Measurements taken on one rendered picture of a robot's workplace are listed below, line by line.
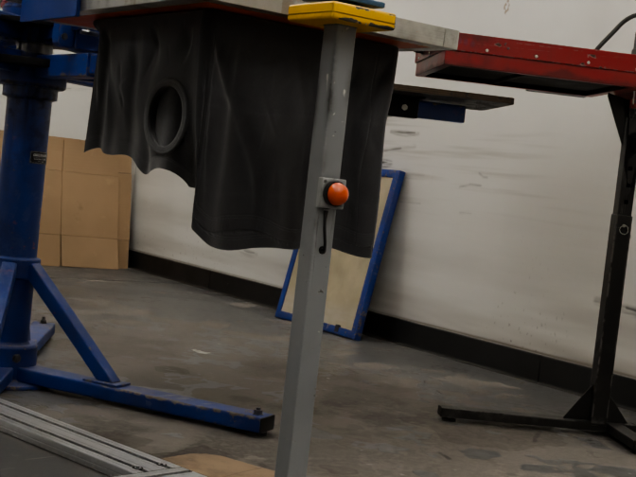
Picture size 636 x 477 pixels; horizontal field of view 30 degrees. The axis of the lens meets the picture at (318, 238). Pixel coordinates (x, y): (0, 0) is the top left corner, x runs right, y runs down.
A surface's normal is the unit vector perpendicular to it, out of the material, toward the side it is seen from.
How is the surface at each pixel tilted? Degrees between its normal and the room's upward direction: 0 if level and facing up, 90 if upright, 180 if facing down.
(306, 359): 90
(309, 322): 90
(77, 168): 82
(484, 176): 90
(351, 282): 78
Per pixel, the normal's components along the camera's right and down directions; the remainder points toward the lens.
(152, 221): -0.81, -0.06
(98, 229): 0.59, -0.10
